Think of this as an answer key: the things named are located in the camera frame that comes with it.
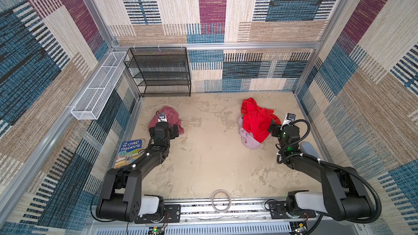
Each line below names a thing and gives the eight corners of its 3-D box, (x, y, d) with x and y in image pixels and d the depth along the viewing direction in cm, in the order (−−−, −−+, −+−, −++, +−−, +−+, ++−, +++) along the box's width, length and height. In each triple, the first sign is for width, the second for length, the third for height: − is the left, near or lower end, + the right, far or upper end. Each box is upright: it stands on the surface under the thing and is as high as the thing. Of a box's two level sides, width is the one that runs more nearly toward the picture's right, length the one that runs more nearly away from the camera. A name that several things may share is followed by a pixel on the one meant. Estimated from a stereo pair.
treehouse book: (115, 168, 89) (112, 165, 86) (125, 142, 99) (122, 139, 96) (136, 168, 89) (133, 165, 86) (143, 142, 99) (141, 139, 96)
